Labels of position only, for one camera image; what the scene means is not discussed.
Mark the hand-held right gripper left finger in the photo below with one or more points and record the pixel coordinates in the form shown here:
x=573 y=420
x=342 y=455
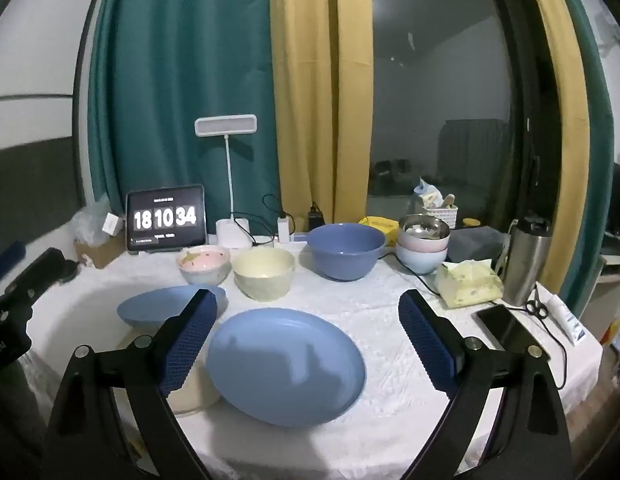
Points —
x=187 y=340

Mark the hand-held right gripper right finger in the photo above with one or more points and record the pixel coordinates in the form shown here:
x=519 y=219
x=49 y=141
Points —
x=429 y=345

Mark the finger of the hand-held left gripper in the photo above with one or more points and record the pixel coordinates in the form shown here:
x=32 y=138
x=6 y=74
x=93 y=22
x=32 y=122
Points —
x=40 y=270

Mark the small blue plate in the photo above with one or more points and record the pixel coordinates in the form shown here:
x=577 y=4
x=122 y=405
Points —
x=150 y=307

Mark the cream plate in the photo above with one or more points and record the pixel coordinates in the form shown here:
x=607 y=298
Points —
x=195 y=395

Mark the pink strawberry bowl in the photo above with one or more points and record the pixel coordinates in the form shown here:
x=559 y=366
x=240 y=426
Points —
x=205 y=270

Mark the cream bowl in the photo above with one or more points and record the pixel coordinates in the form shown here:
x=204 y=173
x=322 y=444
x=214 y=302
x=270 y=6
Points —
x=265 y=280

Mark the large blue plate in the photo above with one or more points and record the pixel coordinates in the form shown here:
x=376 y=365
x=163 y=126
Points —
x=290 y=365

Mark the large blue bowl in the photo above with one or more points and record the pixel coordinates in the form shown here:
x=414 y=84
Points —
x=347 y=260

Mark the cardboard box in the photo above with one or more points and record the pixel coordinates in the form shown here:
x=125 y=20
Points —
x=102 y=255

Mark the clear plastic bag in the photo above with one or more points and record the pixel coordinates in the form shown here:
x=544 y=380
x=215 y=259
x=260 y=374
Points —
x=87 y=225

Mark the yellow tissue pack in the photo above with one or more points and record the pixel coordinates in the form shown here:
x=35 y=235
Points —
x=469 y=285

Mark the white tablecloth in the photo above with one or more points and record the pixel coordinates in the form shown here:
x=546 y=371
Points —
x=370 y=300

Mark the black smartphone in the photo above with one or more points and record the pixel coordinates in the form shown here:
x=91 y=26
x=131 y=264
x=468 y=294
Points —
x=509 y=327

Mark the light blue bowl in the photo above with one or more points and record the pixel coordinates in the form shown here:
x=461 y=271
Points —
x=419 y=262

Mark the small white box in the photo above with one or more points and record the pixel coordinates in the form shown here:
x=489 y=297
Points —
x=114 y=224

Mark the pink steel-lined bowl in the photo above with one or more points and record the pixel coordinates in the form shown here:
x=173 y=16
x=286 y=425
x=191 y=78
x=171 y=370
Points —
x=419 y=246

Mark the grey cloth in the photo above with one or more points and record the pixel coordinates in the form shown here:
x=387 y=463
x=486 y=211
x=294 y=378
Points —
x=474 y=242

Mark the black scissors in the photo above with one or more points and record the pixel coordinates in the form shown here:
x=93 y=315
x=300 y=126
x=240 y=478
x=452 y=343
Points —
x=537 y=307

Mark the stainless steel tumbler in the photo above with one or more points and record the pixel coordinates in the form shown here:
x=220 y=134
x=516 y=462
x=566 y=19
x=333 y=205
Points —
x=524 y=270

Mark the tablet with clock display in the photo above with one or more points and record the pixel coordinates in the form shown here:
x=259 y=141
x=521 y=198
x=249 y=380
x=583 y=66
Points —
x=165 y=217

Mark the small yellow round container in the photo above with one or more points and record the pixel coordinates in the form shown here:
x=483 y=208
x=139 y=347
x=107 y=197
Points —
x=470 y=222

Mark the yellow wet wipes pack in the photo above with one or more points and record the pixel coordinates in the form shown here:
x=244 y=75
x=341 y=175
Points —
x=377 y=224

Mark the white cream tube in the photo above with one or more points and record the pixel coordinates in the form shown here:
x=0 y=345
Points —
x=569 y=322

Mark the wooden utensil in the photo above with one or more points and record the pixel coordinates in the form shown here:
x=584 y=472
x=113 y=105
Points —
x=448 y=200

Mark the white charger plug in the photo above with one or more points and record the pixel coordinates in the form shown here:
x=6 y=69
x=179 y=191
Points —
x=284 y=227

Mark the blue and white snack bag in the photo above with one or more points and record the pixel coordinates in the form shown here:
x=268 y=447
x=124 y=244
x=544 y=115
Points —
x=427 y=192

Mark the black charger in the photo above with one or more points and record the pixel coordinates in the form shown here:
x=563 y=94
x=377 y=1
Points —
x=316 y=221

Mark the white side cabinet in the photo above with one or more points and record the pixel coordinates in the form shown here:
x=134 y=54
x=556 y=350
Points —
x=607 y=285

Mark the white desk lamp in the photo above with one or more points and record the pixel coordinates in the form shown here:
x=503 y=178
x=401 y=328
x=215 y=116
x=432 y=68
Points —
x=225 y=125

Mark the glass window pane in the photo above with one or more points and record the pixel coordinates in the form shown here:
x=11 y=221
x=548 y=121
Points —
x=439 y=85

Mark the yellow curtain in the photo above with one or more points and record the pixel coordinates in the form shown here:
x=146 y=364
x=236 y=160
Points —
x=320 y=85
x=564 y=110

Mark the black window frame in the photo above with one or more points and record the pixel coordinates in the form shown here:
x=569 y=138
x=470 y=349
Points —
x=529 y=110

